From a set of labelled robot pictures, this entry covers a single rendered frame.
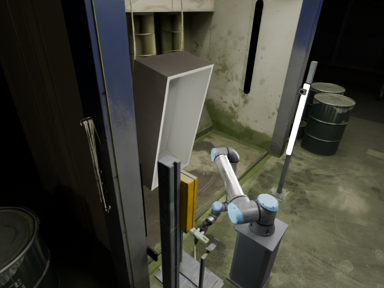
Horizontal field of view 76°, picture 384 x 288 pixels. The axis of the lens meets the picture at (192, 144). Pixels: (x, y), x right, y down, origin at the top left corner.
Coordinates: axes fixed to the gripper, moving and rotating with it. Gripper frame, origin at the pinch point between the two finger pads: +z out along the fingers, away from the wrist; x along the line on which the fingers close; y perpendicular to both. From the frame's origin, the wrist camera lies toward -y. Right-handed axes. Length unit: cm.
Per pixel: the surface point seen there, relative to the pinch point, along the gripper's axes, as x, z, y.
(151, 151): 66, -11, -59
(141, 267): 12, 56, -26
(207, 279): -33, 48, -76
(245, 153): 32, -183, 58
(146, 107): 78, -18, -97
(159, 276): -12, 63, -73
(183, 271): -20, 52, -74
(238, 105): 82, -223, 12
